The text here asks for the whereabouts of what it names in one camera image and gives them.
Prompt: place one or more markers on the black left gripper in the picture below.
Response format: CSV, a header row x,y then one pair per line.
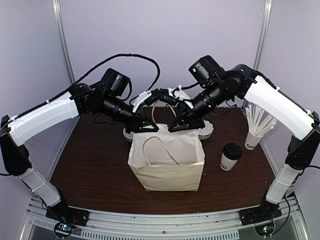
x,y
135,125

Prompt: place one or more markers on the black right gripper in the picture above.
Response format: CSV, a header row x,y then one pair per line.
x,y
192,119

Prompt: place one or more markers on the brown paper bag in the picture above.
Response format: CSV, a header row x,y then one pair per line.
x,y
166,161

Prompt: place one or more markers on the white paper coffee cup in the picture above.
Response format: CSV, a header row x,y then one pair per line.
x,y
226,163

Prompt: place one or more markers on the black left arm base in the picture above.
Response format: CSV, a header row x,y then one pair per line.
x,y
68,215

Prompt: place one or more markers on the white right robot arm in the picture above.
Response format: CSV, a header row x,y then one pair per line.
x,y
246,83

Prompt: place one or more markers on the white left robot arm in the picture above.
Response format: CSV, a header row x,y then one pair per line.
x,y
80,99

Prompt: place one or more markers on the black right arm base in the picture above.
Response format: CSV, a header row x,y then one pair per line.
x,y
258,214

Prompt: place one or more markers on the plain white round bowl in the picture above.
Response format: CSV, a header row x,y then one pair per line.
x,y
128,136

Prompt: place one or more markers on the white scalloped bowl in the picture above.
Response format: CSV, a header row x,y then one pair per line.
x,y
205,132

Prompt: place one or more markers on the paper cup holding straws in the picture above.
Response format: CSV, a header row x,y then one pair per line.
x,y
259,123

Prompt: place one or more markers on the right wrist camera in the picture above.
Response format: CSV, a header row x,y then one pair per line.
x,y
173,95

